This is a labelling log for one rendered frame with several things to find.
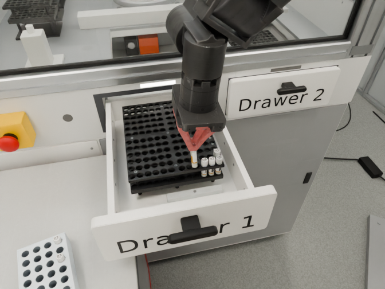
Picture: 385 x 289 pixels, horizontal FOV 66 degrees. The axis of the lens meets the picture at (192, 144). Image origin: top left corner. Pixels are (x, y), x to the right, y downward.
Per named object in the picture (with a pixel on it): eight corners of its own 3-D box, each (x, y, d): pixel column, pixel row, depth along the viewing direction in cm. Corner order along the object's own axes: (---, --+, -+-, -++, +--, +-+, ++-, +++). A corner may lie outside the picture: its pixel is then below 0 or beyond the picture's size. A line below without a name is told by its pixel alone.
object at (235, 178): (255, 217, 54) (260, 197, 50) (113, 246, 50) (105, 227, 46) (203, 94, 83) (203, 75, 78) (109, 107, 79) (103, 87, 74)
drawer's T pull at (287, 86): (306, 92, 72) (307, 87, 71) (277, 96, 71) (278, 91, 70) (299, 84, 75) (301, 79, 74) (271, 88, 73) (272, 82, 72)
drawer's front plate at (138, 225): (266, 228, 54) (278, 192, 47) (105, 262, 50) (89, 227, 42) (262, 220, 56) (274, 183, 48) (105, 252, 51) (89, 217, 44)
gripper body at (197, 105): (182, 135, 43) (185, 92, 37) (171, 93, 50) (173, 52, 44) (225, 131, 44) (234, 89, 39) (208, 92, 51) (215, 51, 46)
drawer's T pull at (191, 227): (217, 235, 45) (218, 230, 44) (169, 245, 44) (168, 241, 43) (212, 215, 47) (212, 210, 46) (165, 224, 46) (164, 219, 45)
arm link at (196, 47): (192, 39, 35) (236, 37, 36) (176, 16, 39) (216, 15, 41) (188, 89, 40) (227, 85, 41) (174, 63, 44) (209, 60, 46)
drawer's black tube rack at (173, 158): (222, 186, 59) (224, 164, 55) (133, 202, 56) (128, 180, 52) (196, 117, 75) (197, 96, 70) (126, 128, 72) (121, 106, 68)
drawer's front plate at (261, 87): (327, 104, 82) (342, 69, 74) (227, 118, 77) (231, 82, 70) (324, 101, 83) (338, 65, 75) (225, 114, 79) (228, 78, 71)
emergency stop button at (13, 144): (21, 152, 63) (13, 139, 61) (1, 155, 63) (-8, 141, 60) (24, 143, 65) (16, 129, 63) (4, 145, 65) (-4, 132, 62)
